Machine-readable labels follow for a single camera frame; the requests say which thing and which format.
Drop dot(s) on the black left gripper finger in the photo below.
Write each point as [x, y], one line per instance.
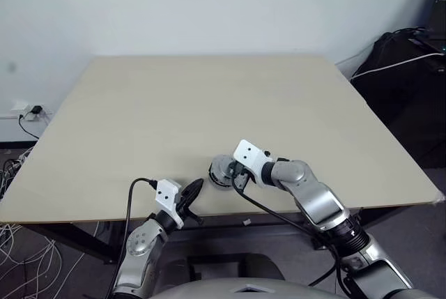
[191, 198]
[191, 188]

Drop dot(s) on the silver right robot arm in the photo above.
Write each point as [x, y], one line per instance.
[313, 194]

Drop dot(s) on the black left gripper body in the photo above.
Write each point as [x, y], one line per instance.
[182, 211]

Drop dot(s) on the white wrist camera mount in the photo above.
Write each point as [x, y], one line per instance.
[167, 194]
[249, 154]

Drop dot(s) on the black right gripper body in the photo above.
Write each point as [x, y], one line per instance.
[244, 174]

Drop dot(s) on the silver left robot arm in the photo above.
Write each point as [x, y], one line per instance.
[141, 243]

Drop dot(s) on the small white clip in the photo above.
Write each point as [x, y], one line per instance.
[246, 222]

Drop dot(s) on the large black bag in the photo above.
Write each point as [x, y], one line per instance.
[400, 111]

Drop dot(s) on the grey robot torso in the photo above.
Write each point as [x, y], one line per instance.
[278, 290]

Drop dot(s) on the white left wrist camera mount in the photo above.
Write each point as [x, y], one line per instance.
[167, 194]

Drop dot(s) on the black power adapter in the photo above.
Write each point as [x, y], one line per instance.
[36, 109]

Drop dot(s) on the black metal table frame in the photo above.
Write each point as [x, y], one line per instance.
[87, 250]

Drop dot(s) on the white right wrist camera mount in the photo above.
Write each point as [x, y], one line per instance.
[249, 154]

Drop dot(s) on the white wall socket strip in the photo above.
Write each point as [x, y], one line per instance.
[14, 108]

